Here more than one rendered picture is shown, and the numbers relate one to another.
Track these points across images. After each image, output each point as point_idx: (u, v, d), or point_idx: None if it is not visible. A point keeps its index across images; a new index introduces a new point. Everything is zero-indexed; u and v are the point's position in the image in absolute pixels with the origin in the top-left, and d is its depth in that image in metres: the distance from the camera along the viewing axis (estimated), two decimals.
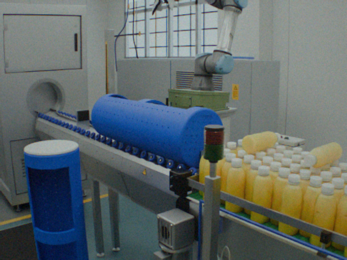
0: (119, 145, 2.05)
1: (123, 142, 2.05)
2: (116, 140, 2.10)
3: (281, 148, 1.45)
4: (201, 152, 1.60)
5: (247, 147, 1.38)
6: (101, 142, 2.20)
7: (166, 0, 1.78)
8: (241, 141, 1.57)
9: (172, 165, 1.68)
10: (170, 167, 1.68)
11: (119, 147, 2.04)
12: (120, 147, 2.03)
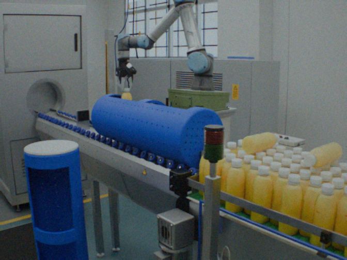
0: (119, 145, 2.05)
1: (123, 142, 2.05)
2: (116, 140, 2.10)
3: (281, 148, 1.45)
4: (201, 152, 1.60)
5: (248, 148, 1.38)
6: (101, 142, 2.20)
7: None
8: (241, 141, 1.57)
9: (172, 165, 1.68)
10: (170, 167, 1.68)
11: (119, 147, 2.04)
12: (120, 147, 2.03)
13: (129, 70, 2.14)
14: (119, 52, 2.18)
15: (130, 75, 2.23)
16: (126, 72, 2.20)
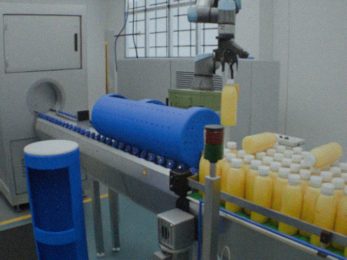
0: (119, 145, 2.05)
1: (123, 142, 2.05)
2: (116, 140, 2.10)
3: (281, 148, 1.45)
4: (201, 152, 1.60)
5: (248, 148, 1.38)
6: (101, 142, 2.20)
7: None
8: (228, 79, 1.52)
9: (172, 165, 1.68)
10: (170, 167, 1.68)
11: (119, 147, 2.04)
12: (120, 147, 2.03)
13: (240, 52, 1.44)
14: (221, 26, 1.49)
15: (235, 61, 1.54)
16: (231, 56, 1.51)
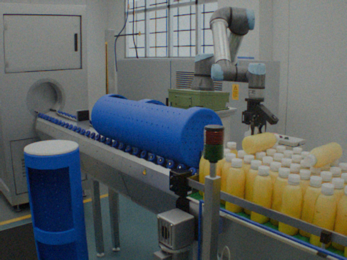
0: (119, 145, 2.05)
1: (123, 142, 2.05)
2: (116, 140, 2.10)
3: (281, 148, 1.45)
4: (201, 152, 1.60)
5: (248, 148, 1.38)
6: (101, 142, 2.20)
7: (251, 123, 1.56)
8: None
9: (172, 165, 1.68)
10: (170, 167, 1.68)
11: (119, 147, 2.04)
12: (120, 147, 2.03)
13: (270, 119, 1.47)
14: (252, 90, 1.51)
15: (264, 123, 1.57)
16: (260, 120, 1.54)
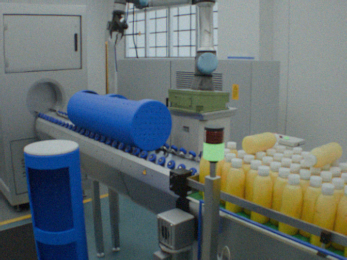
0: (120, 143, 2.05)
1: (124, 144, 2.03)
2: (117, 142, 2.09)
3: (281, 148, 1.45)
4: (201, 152, 1.60)
5: (248, 148, 1.38)
6: (100, 141, 2.22)
7: None
8: None
9: (167, 166, 1.70)
10: (167, 165, 1.71)
11: (119, 145, 2.05)
12: (119, 147, 2.04)
13: (121, 24, 1.92)
14: (114, 4, 1.97)
15: (122, 32, 2.02)
16: (117, 27, 1.99)
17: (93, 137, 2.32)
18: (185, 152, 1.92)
